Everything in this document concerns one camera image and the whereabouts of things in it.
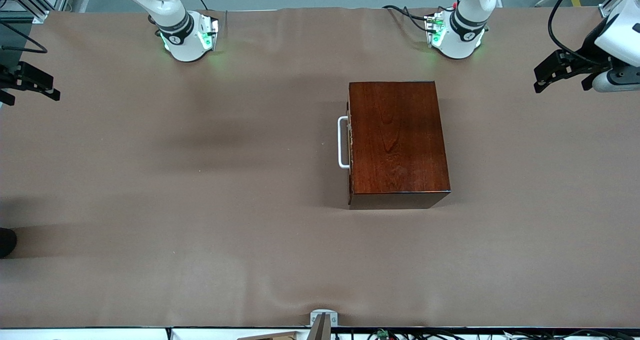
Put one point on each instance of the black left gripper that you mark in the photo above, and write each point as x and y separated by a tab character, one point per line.
590	49

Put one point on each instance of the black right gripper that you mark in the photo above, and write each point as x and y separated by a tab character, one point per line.
10	78

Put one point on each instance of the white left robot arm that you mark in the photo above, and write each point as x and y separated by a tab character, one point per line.
467	35

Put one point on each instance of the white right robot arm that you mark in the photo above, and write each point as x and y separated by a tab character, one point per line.
175	30

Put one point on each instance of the black round object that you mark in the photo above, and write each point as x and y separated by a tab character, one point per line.
6	242

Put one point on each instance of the dark brown wooden cabinet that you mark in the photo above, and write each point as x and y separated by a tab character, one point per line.
400	140

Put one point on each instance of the brown table cover mat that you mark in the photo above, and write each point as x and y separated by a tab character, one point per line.
200	230

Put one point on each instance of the green terminal connector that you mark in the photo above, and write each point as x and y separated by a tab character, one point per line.
382	334

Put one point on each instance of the brown wooden board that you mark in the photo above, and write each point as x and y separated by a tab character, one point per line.
275	336

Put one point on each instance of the grey mounting bar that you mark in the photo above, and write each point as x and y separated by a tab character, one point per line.
322	330

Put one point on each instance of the silver metal bracket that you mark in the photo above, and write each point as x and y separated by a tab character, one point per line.
316	316

